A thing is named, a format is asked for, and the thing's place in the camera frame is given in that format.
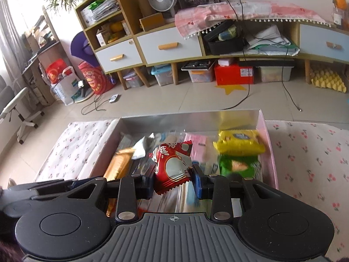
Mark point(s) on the white round device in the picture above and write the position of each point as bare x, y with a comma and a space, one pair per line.
114, 98

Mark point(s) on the yellow snack packet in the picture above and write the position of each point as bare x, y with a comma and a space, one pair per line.
240, 142

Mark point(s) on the green snack packet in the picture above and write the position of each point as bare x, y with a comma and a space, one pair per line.
237, 165

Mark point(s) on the orange snack packet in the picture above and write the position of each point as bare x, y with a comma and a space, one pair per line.
120, 163

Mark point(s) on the crumpled silver snack packet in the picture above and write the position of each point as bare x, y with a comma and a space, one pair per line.
144, 147

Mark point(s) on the dark side desk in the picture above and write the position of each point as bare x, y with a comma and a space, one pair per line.
41, 54

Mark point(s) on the pink cardboard box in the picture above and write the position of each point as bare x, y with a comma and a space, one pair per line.
190, 120

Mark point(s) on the red white shopping bag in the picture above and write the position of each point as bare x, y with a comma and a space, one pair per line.
61, 84

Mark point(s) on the light blue snack packet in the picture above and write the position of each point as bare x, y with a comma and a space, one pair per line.
192, 196

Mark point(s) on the small clear storage bin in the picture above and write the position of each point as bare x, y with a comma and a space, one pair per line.
133, 79

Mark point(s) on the purple rolled mat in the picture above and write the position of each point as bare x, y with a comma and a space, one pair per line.
79, 46

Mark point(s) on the red snack packet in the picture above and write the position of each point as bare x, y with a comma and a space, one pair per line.
171, 166

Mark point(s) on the pink snack packet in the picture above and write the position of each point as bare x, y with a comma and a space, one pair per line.
200, 147

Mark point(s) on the yellow egg tray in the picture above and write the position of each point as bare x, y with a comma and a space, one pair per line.
328, 80

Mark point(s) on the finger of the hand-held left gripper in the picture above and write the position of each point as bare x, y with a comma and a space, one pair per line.
60, 188

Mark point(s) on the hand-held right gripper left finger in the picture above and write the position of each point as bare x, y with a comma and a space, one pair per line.
148, 185

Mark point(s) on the small cardboard box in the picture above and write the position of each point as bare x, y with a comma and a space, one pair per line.
152, 21

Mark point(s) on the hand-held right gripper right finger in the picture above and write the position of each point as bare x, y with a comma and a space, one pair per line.
196, 182

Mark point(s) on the grey office chair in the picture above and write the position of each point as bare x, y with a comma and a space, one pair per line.
19, 106

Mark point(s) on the pink cherry print cloth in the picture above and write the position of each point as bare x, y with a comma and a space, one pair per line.
245, 11

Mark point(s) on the stack of papers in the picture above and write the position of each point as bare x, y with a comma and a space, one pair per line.
272, 45

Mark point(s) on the black case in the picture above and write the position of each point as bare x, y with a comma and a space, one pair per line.
226, 43

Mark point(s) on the blue lid storage bin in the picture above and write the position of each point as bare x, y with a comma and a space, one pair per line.
163, 76

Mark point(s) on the wooden shelf cabinet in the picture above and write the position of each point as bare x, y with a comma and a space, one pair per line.
120, 49

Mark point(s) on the red printed bag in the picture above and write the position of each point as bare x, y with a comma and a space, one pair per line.
95, 77

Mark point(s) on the wooden low cabinet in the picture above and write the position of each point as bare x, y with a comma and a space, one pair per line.
169, 56

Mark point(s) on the red cardboard box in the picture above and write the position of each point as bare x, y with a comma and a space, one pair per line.
231, 73

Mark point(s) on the white cherry print blanket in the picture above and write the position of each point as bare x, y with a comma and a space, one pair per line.
308, 163

